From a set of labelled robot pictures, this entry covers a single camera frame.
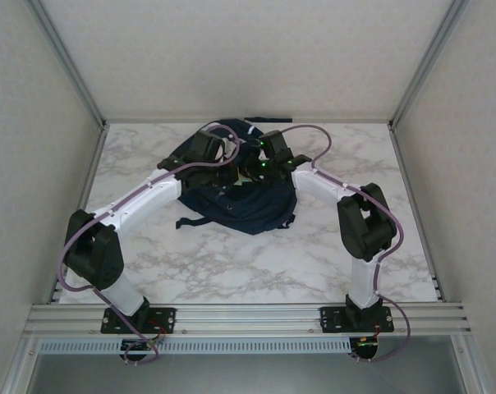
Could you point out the navy blue backpack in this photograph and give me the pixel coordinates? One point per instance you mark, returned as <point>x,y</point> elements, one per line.
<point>248,209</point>

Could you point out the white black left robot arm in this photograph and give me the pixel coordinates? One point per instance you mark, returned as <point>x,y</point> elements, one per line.
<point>149,201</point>

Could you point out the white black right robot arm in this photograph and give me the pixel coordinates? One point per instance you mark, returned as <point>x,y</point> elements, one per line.
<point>363,279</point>

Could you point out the small black controller board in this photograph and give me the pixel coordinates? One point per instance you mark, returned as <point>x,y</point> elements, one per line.
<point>365,349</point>
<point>137,346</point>

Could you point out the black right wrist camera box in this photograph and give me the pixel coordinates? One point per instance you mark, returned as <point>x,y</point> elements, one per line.
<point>274,143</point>

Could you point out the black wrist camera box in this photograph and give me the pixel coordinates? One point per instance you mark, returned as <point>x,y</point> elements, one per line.
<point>274,143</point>
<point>205,145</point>

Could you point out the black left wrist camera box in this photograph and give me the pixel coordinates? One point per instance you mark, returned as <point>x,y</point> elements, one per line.
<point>205,145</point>

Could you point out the aluminium table side rail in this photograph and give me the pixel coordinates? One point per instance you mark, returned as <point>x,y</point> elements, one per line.
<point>84,193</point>
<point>433,254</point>

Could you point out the aluminium mounting rail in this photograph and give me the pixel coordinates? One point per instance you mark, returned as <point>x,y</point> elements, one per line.
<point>248,320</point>

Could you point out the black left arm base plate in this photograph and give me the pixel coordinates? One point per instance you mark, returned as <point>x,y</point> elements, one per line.
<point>166,320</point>

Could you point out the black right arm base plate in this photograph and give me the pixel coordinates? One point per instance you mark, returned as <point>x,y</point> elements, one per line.
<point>334,320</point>

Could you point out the aluminium frame post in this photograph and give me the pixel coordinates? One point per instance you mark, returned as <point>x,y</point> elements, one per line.
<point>70,65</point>
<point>469,365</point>
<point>426,65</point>
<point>20,365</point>

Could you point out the aluminium lower frame post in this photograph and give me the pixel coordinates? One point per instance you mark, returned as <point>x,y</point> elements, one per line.
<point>469,365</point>
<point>20,365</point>

